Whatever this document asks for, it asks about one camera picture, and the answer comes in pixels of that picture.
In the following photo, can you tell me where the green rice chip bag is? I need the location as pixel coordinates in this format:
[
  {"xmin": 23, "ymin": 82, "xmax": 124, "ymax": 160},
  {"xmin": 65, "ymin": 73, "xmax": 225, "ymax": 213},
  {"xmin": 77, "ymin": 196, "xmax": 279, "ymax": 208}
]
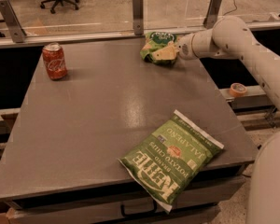
[{"xmin": 140, "ymin": 32, "xmax": 178, "ymax": 65}]

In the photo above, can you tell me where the glass barrier panel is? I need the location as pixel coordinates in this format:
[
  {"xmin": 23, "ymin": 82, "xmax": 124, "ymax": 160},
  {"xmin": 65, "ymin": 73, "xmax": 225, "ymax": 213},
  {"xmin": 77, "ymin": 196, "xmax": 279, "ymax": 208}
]
[{"xmin": 9, "ymin": 0, "xmax": 280, "ymax": 35}]

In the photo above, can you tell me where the left metal bracket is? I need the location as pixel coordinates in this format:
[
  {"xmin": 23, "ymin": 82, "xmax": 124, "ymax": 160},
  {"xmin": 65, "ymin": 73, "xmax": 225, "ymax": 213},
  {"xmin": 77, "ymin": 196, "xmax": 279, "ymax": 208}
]
[{"xmin": 0, "ymin": 0, "xmax": 26, "ymax": 43}]

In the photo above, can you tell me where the middle metal bracket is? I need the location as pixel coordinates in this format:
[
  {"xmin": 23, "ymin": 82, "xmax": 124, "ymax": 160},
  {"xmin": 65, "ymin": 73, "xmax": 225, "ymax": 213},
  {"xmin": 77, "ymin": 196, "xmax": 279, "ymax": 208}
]
[{"xmin": 133, "ymin": 0, "xmax": 144, "ymax": 35}]

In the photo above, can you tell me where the metal bracket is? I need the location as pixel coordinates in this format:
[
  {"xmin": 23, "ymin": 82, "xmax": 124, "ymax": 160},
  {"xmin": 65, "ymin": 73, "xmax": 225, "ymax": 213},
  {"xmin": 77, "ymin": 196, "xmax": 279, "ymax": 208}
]
[
  {"xmin": 0, "ymin": 0, "xmax": 26, "ymax": 43},
  {"xmin": 203, "ymin": 0, "xmax": 222, "ymax": 29},
  {"xmin": 133, "ymin": 0, "xmax": 144, "ymax": 35}
]

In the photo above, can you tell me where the black drawer handle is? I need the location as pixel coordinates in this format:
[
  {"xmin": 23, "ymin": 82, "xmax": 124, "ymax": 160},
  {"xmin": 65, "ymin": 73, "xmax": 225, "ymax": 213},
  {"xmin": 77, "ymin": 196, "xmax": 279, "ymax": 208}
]
[{"xmin": 120, "ymin": 201, "xmax": 158, "ymax": 218}]

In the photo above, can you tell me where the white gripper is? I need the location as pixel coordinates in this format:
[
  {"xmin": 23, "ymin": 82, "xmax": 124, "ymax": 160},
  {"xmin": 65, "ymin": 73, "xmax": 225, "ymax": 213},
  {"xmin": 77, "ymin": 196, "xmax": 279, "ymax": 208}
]
[{"xmin": 152, "ymin": 34, "xmax": 197, "ymax": 61}]

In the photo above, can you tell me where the roll of tape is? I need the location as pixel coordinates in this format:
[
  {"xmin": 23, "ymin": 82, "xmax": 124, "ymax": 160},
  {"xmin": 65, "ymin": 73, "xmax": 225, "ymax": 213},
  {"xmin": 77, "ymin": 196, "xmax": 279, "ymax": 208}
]
[{"xmin": 230, "ymin": 83, "xmax": 247, "ymax": 97}]

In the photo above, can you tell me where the orange soda can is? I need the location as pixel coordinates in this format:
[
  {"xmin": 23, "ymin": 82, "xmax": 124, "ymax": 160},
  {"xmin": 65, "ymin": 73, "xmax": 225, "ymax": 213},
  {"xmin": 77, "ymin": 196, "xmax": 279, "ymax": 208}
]
[{"xmin": 42, "ymin": 43, "xmax": 67, "ymax": 80}]

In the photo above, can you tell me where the right metal bracket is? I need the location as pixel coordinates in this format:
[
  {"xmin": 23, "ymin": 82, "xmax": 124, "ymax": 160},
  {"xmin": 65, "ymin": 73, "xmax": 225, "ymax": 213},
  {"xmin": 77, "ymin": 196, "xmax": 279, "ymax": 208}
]
[{"xmin": 203, "ymin": 0, "xmax": 222, "ymax": 29}]

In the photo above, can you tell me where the green jalapeno chip bag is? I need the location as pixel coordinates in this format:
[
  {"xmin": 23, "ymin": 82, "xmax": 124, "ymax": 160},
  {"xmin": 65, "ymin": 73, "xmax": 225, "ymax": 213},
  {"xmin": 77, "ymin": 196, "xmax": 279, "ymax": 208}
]
[{"xmin": 119, "ymin": 111, "xmax": 224, "ymax": 212}]

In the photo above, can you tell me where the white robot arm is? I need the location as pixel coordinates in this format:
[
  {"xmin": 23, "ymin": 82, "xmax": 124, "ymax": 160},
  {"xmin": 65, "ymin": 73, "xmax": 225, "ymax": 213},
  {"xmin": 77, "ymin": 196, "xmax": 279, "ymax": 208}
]
[{"xmin": 153, "ymin": 16, "xmax": 280, "ymax": 224}]

